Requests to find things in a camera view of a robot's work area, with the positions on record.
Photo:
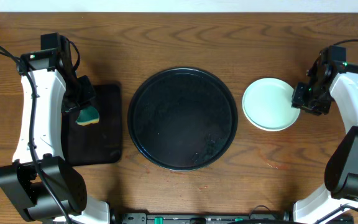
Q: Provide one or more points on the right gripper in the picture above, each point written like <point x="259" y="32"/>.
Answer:
<point x="298" y="100"/>

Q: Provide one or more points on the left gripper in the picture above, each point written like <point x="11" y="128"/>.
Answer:
<point x="79" y="104"/>

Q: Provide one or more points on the green yellow sponge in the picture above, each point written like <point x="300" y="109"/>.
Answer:
<point x="89" y="115"/>

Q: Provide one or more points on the light blue plate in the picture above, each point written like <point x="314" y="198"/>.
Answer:
<point x="266" y="103"/>

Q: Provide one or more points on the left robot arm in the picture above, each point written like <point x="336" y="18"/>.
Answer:
<point x="39" y="182"/>

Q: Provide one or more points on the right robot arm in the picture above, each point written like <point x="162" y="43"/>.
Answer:
<point x="332" y="80"/>

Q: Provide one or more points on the rectangular black tray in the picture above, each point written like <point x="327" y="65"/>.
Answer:
<point x="99" y="143"/>

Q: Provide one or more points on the round black tray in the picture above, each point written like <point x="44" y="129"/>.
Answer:
<point x="182" y="118"/>

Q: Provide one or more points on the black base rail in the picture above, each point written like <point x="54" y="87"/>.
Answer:
<point x="256" y="216"/>

